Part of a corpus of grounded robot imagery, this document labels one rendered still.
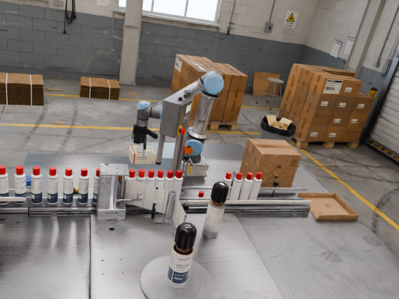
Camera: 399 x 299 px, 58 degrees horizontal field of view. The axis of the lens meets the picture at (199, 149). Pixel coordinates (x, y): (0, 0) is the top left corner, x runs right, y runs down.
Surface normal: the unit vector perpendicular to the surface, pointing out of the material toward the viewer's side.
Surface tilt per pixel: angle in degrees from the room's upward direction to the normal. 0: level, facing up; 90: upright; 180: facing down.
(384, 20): 90
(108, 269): 0
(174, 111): 90
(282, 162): 90
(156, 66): 90
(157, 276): 0
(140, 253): 0
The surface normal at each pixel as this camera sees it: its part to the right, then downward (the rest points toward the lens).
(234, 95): 0.33, 0.43
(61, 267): 0.18, -0.89
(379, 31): -0.93, -0.01
